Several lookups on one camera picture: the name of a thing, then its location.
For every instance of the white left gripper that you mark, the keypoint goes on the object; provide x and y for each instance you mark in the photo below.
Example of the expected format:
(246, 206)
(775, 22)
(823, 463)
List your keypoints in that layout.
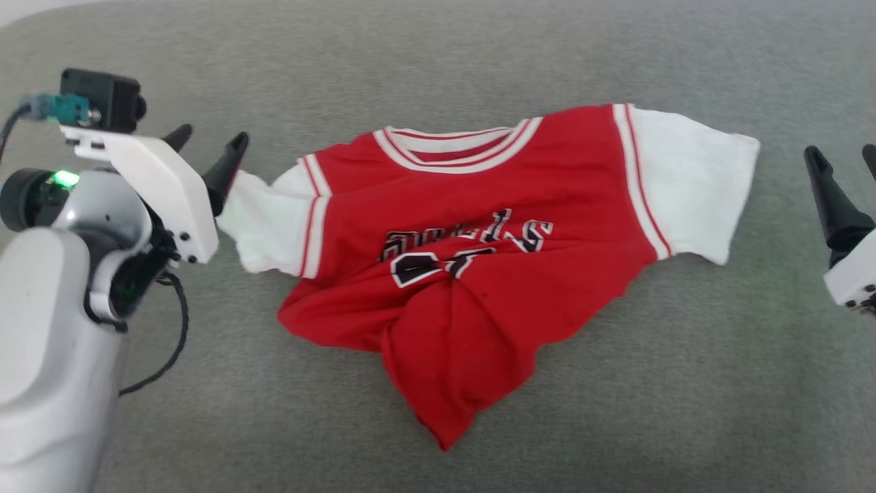
(164, 188)

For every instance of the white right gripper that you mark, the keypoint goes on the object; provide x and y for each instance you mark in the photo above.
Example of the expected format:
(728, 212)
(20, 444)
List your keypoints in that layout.
(859, 274)

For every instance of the red and white jersey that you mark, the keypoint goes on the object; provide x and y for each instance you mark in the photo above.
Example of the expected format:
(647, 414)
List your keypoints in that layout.
(479, 226)

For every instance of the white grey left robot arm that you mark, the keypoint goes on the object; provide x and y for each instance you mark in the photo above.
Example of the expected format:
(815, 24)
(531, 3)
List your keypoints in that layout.
(48, 329)

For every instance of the grey fabric sofa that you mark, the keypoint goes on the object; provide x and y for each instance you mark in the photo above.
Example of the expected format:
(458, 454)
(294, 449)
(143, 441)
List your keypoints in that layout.
(616, 383)

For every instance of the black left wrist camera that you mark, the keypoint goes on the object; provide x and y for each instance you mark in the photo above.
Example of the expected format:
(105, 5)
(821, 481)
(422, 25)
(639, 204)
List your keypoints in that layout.
(102, 99)

